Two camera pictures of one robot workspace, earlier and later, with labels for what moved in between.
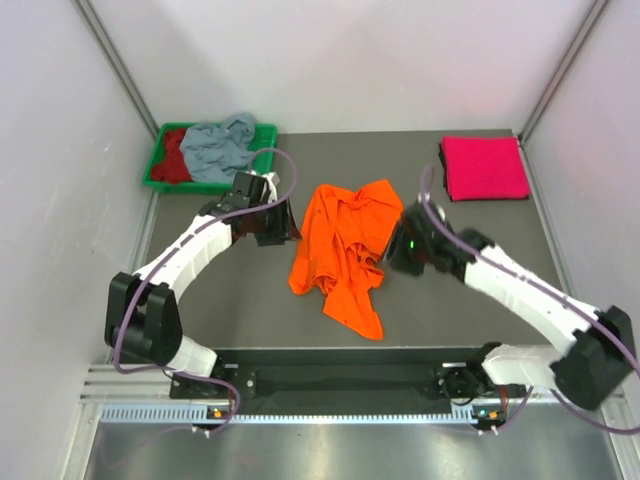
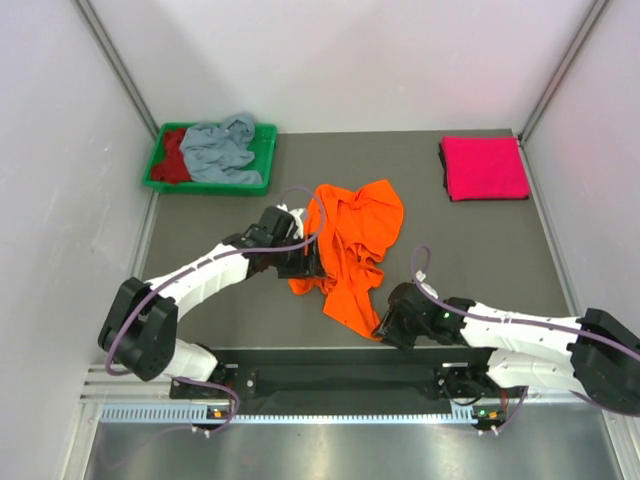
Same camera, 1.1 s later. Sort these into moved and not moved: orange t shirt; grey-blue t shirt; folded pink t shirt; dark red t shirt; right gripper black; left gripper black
Moved: right gripper black; left gripper black
Not moved: grey-blue t shirt; folded pink t shirt; dark red t shirt; orange t shirt
